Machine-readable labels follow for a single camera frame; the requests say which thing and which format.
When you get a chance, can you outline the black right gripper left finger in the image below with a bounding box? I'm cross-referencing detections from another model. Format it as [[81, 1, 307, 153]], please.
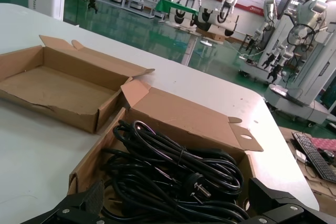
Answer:
[[18, 179, 106, 224]]

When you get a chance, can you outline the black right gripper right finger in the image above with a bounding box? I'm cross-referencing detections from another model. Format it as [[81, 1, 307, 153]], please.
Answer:
[[244, 177, 336, 224]]

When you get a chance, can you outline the small white box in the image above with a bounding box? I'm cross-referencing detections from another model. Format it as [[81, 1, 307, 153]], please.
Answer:
[[294, 150, 307, 162]]

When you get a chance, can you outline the empty brown cardboard box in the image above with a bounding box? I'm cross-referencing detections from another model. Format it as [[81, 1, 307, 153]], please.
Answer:
[[0, 34, 156, 134]]

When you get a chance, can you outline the flattened brown cardboard sheet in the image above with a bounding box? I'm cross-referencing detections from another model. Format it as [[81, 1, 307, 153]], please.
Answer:
[[278, 126, 336, 224]]

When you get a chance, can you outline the black computer keyboard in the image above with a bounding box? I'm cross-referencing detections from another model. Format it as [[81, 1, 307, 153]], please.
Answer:
[[290, 131, 336, 182]]

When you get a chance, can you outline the pink foam sheet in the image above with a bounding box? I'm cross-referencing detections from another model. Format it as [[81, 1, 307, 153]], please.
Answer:
[[309, 136, 336, 157]]

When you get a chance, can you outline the small dark stool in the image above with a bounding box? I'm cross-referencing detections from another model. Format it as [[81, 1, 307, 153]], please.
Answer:
[[240, 33, 253, 51]]

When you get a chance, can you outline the round white floor base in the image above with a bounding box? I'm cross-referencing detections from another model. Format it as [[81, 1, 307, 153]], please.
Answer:
[[198, 39, 215, 48]]

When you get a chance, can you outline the white legged table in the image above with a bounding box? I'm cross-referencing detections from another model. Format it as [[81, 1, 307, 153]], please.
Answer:
[[164, 20, 237, 67]]

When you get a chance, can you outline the small brown cardboard carton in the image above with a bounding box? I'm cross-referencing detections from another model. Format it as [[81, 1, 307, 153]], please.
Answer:
[[195, 27, 226, 42]]

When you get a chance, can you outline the white black robot shell part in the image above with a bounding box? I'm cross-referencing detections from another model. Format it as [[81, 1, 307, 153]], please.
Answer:
[[167, 7, 199, 28], [195, 7, 220, 32], [216, 11, 240, 37]]

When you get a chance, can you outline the tall white humanoid robot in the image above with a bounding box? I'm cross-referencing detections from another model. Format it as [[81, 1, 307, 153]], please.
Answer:
[[285, 0, 330, 83], [245, 0, 277, 53]]

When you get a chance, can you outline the green table cloth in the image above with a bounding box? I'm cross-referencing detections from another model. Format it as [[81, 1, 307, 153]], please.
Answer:
[[154, 0, 199, 19]]

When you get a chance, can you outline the brown cardboard box with cables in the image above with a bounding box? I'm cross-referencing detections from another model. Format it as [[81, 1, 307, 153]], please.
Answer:
[[68, 79, 265, 224]]

